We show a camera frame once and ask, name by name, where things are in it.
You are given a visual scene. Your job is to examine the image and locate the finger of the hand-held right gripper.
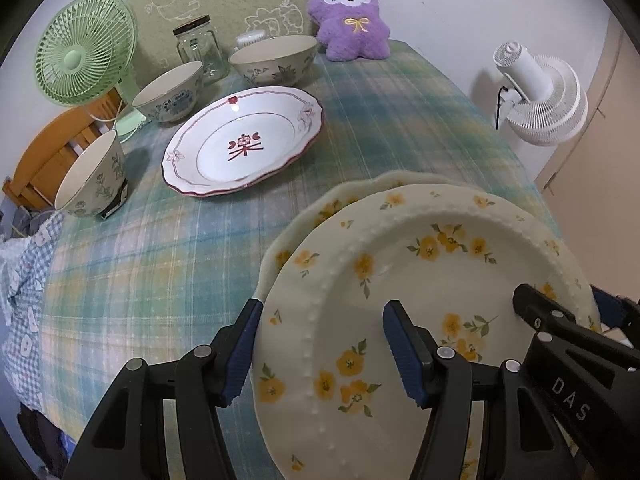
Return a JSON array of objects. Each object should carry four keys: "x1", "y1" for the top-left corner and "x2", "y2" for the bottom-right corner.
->
[
  {"x1": 512, "y1": 283, "x2": 601, "y2": 343},
  {"x1": 591, "y1": 285, "x2": 640, "y2": 348}
]

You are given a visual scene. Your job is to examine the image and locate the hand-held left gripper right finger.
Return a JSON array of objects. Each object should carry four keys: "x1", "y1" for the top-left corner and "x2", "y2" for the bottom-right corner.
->
[{"x1": 382, "y1": 300, "x2": 587, "y2": 480}]

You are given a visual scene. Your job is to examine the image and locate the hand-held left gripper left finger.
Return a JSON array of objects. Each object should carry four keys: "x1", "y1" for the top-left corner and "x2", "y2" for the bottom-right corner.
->
[{"x1": 62, "y1": 297, "x2": 266, "y2": 480}]

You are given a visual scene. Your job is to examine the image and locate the beaded yellow floral plate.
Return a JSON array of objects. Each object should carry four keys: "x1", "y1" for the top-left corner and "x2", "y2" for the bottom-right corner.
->
[{"x1": 251, "y1": 183, "x2": 601, "y2": 480}]

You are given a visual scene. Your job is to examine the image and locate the scalloped yellow floral plate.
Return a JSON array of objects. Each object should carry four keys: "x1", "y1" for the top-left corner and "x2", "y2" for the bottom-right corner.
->
[{"x1": 252, "y1": 170, "x2": 603, "y2": 331}]

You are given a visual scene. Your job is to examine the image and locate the white plate with red trim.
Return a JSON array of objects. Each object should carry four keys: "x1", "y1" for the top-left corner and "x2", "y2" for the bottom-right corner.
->
[{"x1": 161, "y1": 86, "x2": 325, "y2": 198}]

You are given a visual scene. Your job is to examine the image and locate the small floral ceramic bowl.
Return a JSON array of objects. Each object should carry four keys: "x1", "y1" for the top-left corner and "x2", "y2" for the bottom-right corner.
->
[{"x1": 54, "y1": 130, "x2": 127, "y2": 218}]

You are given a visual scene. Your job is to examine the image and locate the blue patterned ceramic bowl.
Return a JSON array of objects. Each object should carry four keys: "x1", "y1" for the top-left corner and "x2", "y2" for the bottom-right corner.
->
[{"x1": 131, "y1": 61, "x2": 205, "y2": 125}]

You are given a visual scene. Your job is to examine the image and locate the large floral ceramic bowl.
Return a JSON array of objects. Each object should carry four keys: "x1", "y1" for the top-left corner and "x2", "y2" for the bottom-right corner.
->
[{"x1": 228, "y1": 36, "x2": 320, "y2": 87}]

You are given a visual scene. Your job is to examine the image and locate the beige door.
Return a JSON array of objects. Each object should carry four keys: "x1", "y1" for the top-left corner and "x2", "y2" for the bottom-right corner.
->
[{"x1": 532, "y1": 15, "x2": 640, "y2": 306}]

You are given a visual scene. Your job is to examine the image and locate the small black stand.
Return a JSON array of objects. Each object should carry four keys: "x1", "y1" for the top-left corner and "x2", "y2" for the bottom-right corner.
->
[{"x1": 100, "y1": 180, "x2": 132, "y2": 221}]

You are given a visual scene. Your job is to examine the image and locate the white clip fan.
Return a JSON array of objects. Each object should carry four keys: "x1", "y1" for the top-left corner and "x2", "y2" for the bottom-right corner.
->
[{"x1": 492, "y1": 40, "x2": 588, "y2": 147}]

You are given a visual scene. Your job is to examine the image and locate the blue checked blanket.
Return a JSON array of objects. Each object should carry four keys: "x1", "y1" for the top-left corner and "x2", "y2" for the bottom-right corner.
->
[{"x1": 0, "y1": 205, "x2": 66, "y2": 411}]

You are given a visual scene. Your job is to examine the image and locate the plaid tablecloth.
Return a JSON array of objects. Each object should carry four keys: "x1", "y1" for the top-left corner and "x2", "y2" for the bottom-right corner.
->
[{"x1": 2, "y1": 37, "x2": 558, "y2": 480}]

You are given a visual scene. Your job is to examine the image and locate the grey cloth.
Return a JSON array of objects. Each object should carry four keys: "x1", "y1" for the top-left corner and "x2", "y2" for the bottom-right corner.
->
[{"x1": 0, "y1": 195, "x2": 53, "y2": 241}]

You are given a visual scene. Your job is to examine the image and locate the wooden chair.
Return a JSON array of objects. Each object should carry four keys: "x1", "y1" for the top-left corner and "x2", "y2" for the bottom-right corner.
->
[{"x1": 2, "y1": 97, "x2": 126, "y2": 211}]

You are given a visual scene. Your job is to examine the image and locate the glass jar with dark lid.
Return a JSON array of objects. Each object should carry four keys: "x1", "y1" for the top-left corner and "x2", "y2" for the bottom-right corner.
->
[{"x1": 172, "y1": 17, "x2": 224, "y2": 86}]

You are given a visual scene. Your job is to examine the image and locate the cotton swab container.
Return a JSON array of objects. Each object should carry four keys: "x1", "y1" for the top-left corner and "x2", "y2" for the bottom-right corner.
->
[{"x1": 234, "y1": 30, "x2": 268, "y2": 51}]

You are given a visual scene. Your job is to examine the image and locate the purple plush bunny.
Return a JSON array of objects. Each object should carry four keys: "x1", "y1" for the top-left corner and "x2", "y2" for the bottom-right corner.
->
[{"x1": 306, "y1": 0, "x2": 392, "y2": 62}]

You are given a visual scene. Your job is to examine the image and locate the green desk fan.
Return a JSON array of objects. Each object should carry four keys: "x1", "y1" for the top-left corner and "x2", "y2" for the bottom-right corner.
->
[{"x1": 34, "y1": 0, "x2": 148, "y2": 142}]

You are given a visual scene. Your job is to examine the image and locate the green patterned cushion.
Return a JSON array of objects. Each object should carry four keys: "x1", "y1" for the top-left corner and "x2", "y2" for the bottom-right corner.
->
[{"x1": 125, "y1": 0, "x2": 323, "y2": 73}]

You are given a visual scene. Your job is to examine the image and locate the black fan cable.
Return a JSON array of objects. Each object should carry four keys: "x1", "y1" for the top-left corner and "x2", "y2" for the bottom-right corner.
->
[{"x1": 495, "y1": 87, "x2": 518, "y2": 131}]

